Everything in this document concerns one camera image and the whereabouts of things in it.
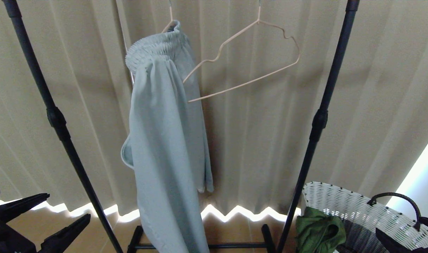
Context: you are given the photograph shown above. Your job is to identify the pale grey shorts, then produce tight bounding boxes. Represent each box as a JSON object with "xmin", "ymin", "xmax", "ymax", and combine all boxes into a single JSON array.
[{"xmin": 121, "ymin": 20, "xmax": 215, "ymax": 253}]

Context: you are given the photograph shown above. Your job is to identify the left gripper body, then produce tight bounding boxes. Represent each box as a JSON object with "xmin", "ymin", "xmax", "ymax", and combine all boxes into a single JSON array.
[{"xmin": 0, "ymin": 210, "xmax": 39, "ymax": 253}]

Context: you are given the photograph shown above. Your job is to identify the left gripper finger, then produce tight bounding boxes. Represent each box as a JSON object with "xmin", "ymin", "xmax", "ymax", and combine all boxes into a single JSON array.
[
  {"xmin": 38, "ymin": 213, "xmax": 92, "ymax": 253},
  {"xmin": 0, "ymin": 193, "xmax": 51, "ymax": 224}
]

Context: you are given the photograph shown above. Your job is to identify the black clothes rack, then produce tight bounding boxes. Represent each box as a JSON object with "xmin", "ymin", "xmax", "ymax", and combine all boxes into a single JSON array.
[{"xmin": 2, "ymin": 0, "xmax": 361, "ymax": 253}]

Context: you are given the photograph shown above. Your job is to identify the green garment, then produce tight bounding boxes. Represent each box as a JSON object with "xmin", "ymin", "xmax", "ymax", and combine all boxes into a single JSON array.
[{"xmin": 294, "ymin": 207, "xmax": 347, "ymax": 253}]

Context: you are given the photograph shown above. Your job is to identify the pink clothes hanger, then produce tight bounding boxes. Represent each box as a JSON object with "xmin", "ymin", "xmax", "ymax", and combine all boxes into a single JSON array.
[
  {"xmin": 182, "ymin": 0, "xmax": 301, "ymax": 103},
  {"xmin": 161, "ymin": 0, "xmax": 181, "ymax": 34}
]

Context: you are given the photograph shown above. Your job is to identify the beige curtain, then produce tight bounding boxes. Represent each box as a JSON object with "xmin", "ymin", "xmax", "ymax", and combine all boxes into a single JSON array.
[{"xmin": 0, "ymin": 0, "xmax": 428, "ymax": 223}]

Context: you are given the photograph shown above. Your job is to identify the white laundry basket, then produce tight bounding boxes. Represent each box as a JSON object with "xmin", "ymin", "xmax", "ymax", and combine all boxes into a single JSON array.
[{"xmin": 301, "ymin": 181, "xmax": 428, "ymax": 253}]

